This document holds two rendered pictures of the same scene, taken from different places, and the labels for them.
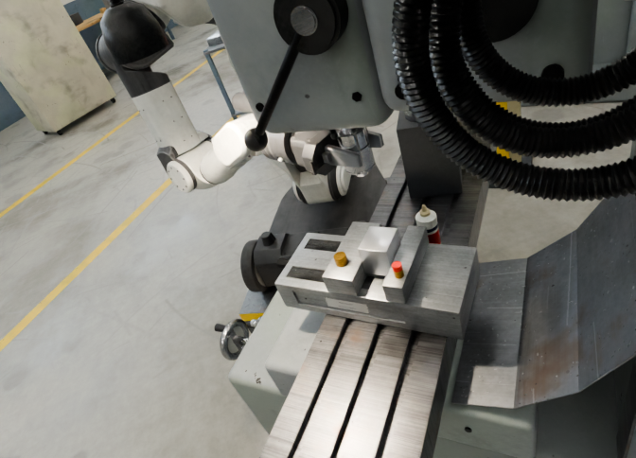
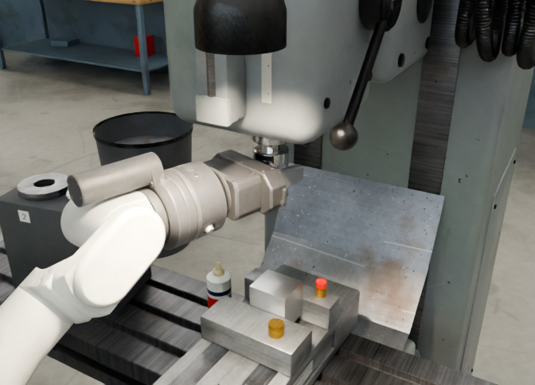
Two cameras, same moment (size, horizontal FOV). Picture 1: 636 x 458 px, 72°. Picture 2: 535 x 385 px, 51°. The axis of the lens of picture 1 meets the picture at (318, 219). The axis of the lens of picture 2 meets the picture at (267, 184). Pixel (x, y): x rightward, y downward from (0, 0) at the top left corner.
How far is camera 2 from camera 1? 0.88 m
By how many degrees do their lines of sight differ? 80
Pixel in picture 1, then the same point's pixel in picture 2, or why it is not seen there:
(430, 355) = (369, 348)
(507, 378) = (380, 330)
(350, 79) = not seen: hidden behind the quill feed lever
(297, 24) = (395, 1)
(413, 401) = (419, 369)
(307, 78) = (353, 62)
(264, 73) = (336, 60)
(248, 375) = not seen: outside the picture
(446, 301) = (343, 293)
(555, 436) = not seen: hidden behind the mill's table
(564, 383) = (414, 282)
